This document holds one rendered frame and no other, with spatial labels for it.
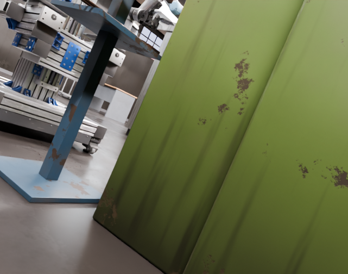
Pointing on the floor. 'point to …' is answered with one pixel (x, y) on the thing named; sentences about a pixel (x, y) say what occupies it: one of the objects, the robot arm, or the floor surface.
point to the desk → (122, 107)
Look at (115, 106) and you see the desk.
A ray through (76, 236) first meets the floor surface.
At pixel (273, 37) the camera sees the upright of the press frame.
